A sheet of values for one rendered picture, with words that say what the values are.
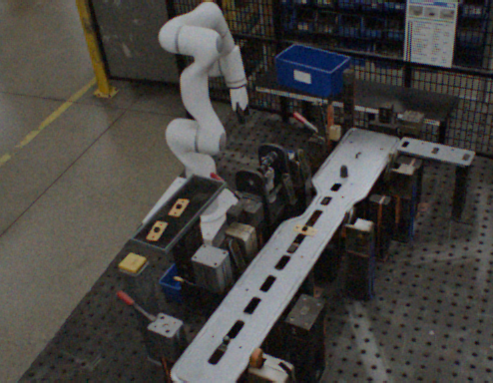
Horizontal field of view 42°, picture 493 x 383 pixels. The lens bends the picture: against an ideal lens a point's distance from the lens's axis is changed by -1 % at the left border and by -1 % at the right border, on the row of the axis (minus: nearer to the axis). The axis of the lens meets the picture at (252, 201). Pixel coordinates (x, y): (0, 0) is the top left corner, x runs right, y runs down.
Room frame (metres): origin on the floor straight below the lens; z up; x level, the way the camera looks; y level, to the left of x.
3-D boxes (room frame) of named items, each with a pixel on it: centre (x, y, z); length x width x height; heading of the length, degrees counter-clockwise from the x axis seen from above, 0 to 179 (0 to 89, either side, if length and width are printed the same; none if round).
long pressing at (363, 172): (1.63, -0.16, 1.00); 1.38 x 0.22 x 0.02; 146
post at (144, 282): (1.43, 0.38, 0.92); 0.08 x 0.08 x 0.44; 56
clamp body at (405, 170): (1.88, -0.56, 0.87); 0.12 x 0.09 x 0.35; 56
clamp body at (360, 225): (1.60, -0.35, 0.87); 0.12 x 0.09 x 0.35; 56
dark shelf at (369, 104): (2.51, -0.50, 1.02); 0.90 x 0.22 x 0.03; 56
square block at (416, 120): (2.19, -0.69, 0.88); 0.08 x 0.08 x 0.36; 56
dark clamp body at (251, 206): (1.73, 0.02, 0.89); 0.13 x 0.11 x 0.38; 56
